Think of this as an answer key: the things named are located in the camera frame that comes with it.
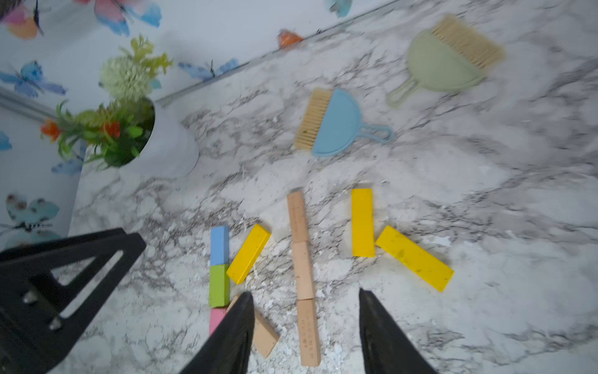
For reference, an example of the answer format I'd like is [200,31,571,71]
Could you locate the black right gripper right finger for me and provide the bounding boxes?
[359,288,437,374]

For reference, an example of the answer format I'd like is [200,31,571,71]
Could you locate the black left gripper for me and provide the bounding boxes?
[1,228,146,373]

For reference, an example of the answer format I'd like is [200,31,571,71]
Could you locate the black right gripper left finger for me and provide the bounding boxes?
[180,291,255,374]

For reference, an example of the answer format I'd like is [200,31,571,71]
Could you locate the pink block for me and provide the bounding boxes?
[209,308,227,335]

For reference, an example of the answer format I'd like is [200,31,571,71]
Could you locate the wooden block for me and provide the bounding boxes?
[292,242,316,300]
[297,299,321,367]
[287,190,309,243]
[252,309,280,358]

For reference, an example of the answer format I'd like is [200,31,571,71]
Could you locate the green block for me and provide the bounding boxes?
[209,264,230,308]

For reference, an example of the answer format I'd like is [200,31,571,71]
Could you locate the yellow block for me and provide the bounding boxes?
[375,226,454,292]
[351,189,375,257]
[227,224,271,285]

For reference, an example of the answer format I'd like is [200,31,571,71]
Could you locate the blue block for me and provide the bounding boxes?
[210,225,229,266]

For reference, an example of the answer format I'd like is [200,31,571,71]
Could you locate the white pot with plant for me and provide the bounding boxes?
[40,36,199,179]

